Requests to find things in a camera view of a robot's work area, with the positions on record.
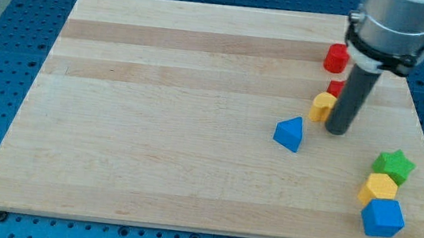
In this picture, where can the blue cube block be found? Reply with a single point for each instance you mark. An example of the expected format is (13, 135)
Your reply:
(382, 217)

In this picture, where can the red cylinder block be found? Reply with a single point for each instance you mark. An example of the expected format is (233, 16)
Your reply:
(336, 59)

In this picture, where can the light wooden board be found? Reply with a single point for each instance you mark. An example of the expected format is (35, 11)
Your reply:
(160, 113)

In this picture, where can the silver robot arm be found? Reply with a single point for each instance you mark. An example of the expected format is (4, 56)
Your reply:
(387, 35)

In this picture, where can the green star block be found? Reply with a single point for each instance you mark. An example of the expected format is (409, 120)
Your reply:
(394, 164)

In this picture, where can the red block behind rod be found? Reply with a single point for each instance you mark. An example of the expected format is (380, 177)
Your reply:
(335, 87)

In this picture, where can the yellow hexagon block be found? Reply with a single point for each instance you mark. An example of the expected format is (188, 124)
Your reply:
(377, 186)

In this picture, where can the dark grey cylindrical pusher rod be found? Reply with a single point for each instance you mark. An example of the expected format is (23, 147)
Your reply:
(350, 100)

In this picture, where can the blue triangular prism block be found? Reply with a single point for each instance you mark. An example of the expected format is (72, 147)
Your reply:
(289, 133)

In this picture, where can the yellow arch block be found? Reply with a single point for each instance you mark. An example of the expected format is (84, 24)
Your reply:
(321, 106)

